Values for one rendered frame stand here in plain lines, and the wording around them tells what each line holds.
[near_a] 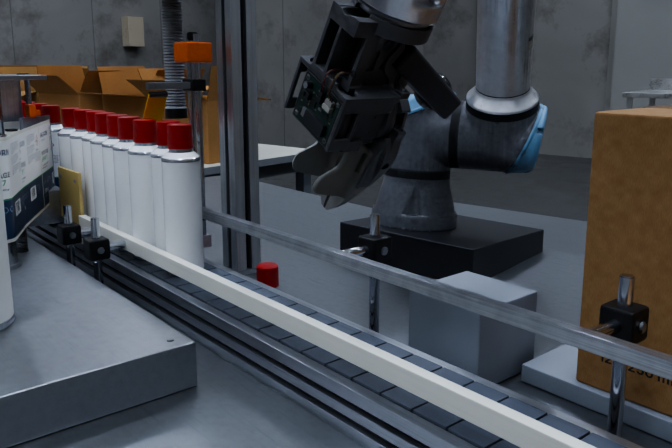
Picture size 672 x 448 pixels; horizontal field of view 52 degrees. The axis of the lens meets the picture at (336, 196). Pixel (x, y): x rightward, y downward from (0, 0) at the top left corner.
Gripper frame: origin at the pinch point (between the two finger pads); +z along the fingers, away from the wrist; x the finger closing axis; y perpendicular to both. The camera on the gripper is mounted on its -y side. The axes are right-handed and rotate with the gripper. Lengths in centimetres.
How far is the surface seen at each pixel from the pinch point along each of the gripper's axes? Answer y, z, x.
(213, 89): -91, 88, -159
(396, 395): 3.6, 7.0, 18.6
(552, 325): -3.0, -5.2, 23.8
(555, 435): 4.3, -4.0, 30.6
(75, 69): -83, 145, -270
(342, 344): 4.6, 7.5, 11.8
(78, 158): 2, 36, -57
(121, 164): 2.8, 24.9, -39.5
